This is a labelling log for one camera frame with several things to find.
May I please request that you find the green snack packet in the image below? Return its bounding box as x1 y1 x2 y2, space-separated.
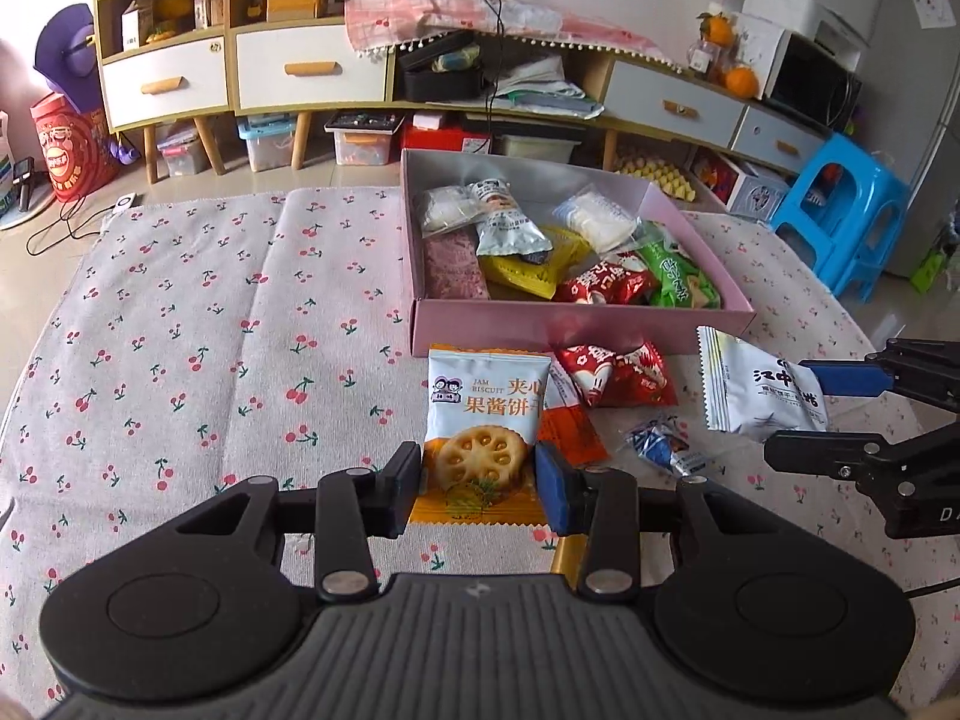
632 220 726 311

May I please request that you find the low wooden cabinet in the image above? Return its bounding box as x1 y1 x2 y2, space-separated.
394 30 833 188

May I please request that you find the orange white biscuit packet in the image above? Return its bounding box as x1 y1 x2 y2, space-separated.
407 343 554 531

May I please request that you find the white grey snack packet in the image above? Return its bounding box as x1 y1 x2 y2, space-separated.
466 178 554 257

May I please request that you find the tall wooden cabinet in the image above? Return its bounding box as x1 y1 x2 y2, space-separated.
94 0 398 185

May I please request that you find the grey refrigerator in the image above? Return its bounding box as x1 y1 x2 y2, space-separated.
861 0 960 295

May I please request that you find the red snack packet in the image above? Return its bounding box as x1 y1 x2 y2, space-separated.
553 253 662 306
553 340 677 409

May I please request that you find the pink cherry cloth with fringe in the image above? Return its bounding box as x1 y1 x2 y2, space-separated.
343 0 692 74

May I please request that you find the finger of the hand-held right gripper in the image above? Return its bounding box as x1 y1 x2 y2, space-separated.
763 427 914 500
797 337 960 412

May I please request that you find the white storage container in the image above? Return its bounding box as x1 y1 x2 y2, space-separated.
497 132 587 164

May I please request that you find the small blue white packet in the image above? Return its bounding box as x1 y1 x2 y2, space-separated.
625 420 707 479

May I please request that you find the cherry print cloth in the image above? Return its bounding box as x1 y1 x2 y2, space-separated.
0 187 960 720

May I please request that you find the white blue carton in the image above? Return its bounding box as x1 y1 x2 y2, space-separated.
730 163 790 220

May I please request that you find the black floor cable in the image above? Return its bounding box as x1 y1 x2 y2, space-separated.
25 201 115 257

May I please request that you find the orange snack packet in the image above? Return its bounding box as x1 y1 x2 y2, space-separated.
550 531 602 591

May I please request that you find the pile of papers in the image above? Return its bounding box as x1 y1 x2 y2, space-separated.
490 55 606 122

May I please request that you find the clear plastic bin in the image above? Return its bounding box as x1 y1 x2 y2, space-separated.
154 122 212 179

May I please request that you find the yellow snack packet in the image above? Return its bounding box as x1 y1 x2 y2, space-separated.
478 227 595 302

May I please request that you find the colourful toy box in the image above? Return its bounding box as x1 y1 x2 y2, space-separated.
688 148 745 190

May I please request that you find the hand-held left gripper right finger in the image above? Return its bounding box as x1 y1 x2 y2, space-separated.
533 440 790 596

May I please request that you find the hanging black cable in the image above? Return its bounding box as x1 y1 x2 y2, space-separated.
463 0 505 156

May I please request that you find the black case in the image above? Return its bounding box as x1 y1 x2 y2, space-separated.
396 30 486 104

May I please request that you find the grey drawer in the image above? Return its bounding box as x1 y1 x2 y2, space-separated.
604 60 747 149
731 105 826 173

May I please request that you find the clear white snack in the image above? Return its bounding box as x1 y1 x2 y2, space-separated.
417 184 482 236
552 190 641 254

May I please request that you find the white drawer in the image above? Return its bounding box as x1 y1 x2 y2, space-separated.
101 37 230 117
236 24 389 110

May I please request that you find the clear bin with orange contents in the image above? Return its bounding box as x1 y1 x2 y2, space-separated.
325 109 407 169

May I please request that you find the clear bin with blue lid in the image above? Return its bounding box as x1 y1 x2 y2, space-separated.
237 112 299 173

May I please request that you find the white appliance box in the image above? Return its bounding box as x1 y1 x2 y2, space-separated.
741 0 872 70

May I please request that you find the pink cardboard box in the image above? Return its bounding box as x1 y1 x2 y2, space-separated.
398 148 756 359

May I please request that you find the black microwave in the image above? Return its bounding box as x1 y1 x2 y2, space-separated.
763 32 865 137

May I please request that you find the blue plastic stool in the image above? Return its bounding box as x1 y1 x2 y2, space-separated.
769 132 914 301

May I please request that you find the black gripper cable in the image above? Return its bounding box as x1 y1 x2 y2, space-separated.
906 574 960 602

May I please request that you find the pink floral snack packet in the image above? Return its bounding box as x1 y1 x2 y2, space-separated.
422 229 490 302

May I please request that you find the red gift bag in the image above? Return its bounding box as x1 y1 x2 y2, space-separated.
28 91 122 203

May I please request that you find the yellow egg tray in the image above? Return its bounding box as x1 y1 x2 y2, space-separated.
610 152 700 201

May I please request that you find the red box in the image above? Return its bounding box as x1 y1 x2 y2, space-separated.
400 126 494 156

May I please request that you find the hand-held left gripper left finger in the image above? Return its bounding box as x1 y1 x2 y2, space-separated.
169 441 423 603

